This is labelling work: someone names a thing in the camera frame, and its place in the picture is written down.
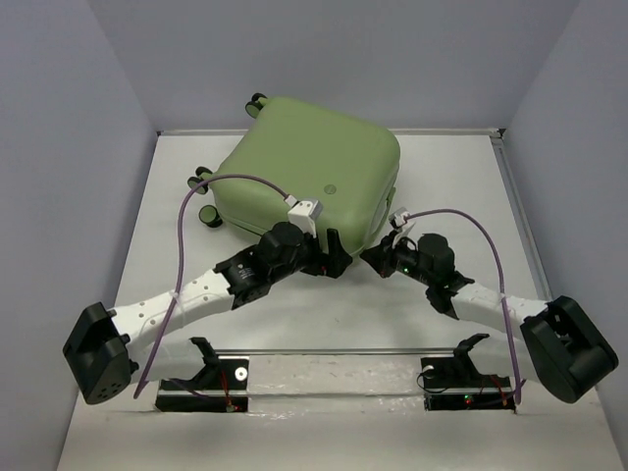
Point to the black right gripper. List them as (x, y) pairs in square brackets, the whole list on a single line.
[(380, 258)]

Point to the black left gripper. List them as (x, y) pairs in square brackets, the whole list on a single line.
[(336, 260)]

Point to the green hard-shell suitcase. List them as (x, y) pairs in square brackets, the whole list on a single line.
[(347, 164)]

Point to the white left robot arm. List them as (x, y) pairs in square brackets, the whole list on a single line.
[(109, 349)]

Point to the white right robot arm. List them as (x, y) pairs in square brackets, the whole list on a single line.
[(564, 350)]

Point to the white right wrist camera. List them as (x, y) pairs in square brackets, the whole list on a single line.
[(401, 225)]

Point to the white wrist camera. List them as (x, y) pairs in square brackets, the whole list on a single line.
[(401, 225), (304, 214)]

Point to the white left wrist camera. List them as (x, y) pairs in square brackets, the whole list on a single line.
[(304, 214)]

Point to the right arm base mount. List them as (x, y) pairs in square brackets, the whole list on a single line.
[(449, 386)]

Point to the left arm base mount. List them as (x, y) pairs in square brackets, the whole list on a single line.
[(221, 390)]

